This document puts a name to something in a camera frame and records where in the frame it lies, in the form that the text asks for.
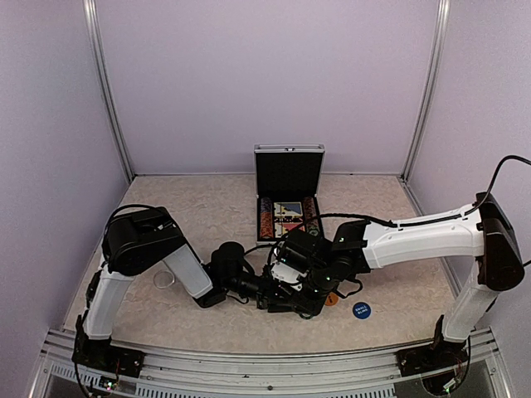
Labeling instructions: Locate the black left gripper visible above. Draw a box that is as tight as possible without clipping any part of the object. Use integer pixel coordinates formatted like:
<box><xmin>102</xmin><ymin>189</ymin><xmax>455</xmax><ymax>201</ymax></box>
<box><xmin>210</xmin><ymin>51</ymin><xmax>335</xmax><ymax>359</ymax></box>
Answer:
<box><xmin>223</xmin><ymin>271</ymin><xmax>293</xmax><ymax>313</ymax></box>

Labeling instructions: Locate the green poker chip stack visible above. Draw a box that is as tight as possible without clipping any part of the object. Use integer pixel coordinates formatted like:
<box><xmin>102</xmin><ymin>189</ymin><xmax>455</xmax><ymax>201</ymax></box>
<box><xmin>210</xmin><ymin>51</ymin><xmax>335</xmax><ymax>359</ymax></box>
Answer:
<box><xmin>308</xmin><ymin>226</ymin><xmax>320</xmax><ymax>236</ymax></box>

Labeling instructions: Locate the aluminium poker set case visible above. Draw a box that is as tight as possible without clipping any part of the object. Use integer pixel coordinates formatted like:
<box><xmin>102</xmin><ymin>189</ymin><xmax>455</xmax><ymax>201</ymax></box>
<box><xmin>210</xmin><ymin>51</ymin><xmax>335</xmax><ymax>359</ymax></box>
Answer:
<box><xmin>254</xmin><ymin>143</ymin><xmax>325</xmax><ymax>244</ymax></box>

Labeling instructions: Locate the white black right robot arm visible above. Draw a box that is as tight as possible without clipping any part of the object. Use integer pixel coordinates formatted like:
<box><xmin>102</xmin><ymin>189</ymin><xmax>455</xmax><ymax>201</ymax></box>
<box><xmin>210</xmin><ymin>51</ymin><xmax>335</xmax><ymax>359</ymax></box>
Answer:
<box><xmin>270</xmin><ymin>190</ymin><xmax>526</xmax><ymax>368</ymax></box>

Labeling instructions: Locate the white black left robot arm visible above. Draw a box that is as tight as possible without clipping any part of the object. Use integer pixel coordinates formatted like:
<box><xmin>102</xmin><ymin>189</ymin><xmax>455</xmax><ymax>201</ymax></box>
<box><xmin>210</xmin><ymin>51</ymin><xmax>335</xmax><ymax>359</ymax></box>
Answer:
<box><xmin>72</xmin><ymin>205</ymin><xmax>290</xmax><ymax>370</ymax></box>

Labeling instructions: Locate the orange big blind button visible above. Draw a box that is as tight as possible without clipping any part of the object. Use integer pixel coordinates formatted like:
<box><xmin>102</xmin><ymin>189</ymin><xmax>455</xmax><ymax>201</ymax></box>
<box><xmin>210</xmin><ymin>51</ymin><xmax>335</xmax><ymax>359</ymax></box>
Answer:
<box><xmin>324</xmin><ymin>292</ymin><xmax>339</xmax><ymax>307</ymax></box>

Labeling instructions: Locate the blue small blind button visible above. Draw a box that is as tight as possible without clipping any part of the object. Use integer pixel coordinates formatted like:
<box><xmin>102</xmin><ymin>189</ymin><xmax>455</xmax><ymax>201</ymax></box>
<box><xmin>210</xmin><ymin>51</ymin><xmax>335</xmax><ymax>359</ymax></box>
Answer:
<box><xmin>353</xmin><ymin>302</ymin><xmax>372</xmax><ymax>319</ymax></box>

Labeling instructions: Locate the red playing card deck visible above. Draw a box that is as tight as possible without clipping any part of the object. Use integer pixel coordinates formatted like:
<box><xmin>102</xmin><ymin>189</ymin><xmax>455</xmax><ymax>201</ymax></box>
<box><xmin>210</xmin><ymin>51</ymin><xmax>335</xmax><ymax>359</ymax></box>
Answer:
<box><xmin>274</xmin><ymin>221</ymin><xmax>305</xmax><ymax>238</ymax></box>

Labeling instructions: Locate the right chip row in case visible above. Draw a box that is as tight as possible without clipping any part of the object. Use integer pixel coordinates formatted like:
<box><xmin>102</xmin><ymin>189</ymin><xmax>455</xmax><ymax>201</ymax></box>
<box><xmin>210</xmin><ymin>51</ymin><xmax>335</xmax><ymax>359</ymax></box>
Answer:
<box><xmin>303</xmin><ymin>197</ymin><xmax>319</xmax><ymax>230</ymax></box>

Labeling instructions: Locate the blue playing card deck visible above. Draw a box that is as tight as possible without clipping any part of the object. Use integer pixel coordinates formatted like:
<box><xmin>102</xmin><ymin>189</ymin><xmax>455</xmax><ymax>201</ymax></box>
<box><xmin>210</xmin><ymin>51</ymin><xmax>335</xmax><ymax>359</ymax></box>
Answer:
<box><xmin>274</xmin><ymin>202</ymin><xmax>303</xmax><ymax>218</ymax></box>

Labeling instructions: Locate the front aluminium rail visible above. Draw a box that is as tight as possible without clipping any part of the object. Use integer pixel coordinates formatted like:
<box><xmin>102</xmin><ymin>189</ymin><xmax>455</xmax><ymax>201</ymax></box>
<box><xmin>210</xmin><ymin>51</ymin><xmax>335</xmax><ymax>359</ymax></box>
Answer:
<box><xmin>26</xmin><ymin>329</ymin><xmax>516</xmax><ymax>397</ymax></box>

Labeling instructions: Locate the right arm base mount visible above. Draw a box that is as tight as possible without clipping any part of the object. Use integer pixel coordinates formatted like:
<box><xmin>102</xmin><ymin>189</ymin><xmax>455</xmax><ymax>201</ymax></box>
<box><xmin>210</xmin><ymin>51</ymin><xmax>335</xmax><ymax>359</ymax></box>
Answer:
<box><xmin>396</xmin><ymin>345</ymin><xmax>437</xmax><ymax>377</ymax></box>

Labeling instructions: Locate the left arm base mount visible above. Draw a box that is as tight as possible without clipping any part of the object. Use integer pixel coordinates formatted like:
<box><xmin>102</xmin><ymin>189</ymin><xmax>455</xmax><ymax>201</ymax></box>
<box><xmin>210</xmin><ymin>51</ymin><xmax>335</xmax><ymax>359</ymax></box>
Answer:
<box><xmin>72</xmin><ymin>341</ymin><xmax>145</xmax><ymax>378</ymax></box>

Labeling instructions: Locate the right aluminium frame post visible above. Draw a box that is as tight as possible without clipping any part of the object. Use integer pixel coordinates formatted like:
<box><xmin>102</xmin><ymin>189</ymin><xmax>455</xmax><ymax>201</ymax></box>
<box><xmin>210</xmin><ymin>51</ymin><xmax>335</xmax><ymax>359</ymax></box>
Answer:
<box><xmin>401</xmin><ymin>0</ymin><xmax>451</xmax><ymax>183</ymax></box>

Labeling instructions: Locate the aluminium frame post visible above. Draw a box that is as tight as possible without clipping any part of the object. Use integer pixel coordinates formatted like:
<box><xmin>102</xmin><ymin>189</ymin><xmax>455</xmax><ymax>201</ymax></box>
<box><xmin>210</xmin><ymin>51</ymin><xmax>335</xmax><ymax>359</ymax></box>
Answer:
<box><xmin>401</xmin><ymin>0</ymin><xmax>451</xmax><ymax>183</ymax></box>
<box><xmin>82</xmin><ymin>0</ymin><xmax>135</xmax><ymax>182</ymax></box>

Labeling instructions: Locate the left aluminium frame post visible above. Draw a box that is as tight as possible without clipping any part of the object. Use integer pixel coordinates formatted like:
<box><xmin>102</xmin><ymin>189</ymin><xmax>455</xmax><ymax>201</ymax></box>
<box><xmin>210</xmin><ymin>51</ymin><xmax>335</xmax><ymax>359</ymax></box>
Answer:
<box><xmin>82</xmin><ymin>0</ymin><xmax>135</xmax><ymax>182</ymax></box>

